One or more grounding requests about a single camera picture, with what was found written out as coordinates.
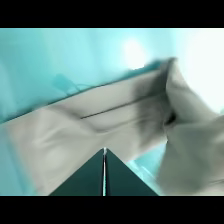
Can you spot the brown T-shirt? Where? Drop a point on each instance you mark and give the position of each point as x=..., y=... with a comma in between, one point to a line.
x=110, y=116

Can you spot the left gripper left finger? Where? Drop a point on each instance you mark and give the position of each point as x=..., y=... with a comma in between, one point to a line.
x=85, y=180

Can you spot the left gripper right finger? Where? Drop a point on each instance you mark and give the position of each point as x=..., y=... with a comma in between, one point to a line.
x=126, y=180

